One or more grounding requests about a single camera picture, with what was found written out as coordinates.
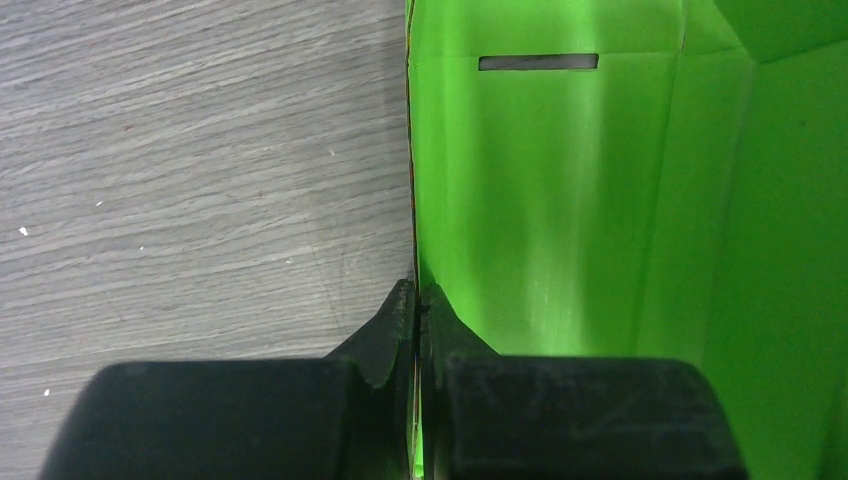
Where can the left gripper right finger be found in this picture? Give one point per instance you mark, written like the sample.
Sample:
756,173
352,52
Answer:
491,416

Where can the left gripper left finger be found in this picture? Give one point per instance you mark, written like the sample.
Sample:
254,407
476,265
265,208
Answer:
345,415

